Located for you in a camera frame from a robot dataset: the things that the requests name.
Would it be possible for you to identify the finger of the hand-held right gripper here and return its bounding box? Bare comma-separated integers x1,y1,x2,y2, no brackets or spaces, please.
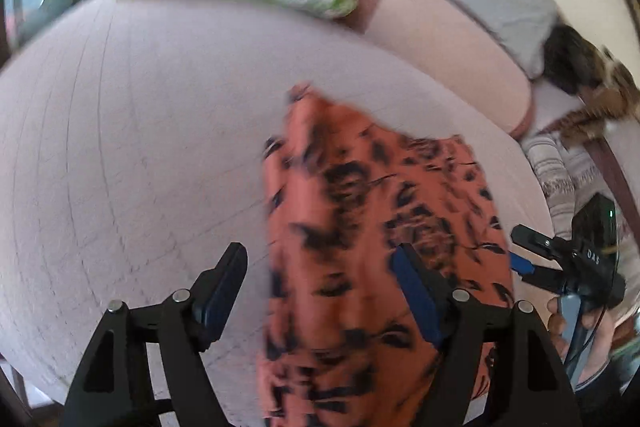
511,224,556,260
507,252,568,296

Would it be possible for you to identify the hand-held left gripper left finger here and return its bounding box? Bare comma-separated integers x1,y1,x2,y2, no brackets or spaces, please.
59,242,249,427

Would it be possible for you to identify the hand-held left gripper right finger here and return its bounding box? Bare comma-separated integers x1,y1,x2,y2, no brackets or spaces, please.
390,242,586,427

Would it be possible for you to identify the orange floral garment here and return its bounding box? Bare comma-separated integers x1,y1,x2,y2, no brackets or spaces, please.
255,82,516,427

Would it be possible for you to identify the person's right hand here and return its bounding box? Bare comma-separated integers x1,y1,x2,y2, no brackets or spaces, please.
547,297,621,383

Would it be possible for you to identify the striped floral blanket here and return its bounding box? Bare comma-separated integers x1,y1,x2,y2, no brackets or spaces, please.
520,132,631,258

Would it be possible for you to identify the white quilted bed mattress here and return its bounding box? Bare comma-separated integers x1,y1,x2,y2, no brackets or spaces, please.
0,0,556,408

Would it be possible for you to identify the brown patterned cloth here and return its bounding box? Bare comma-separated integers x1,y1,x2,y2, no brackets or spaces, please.
542,24,640,148

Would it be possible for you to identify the beige bolster cushion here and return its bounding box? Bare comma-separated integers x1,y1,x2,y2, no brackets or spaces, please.
345,0,538,140

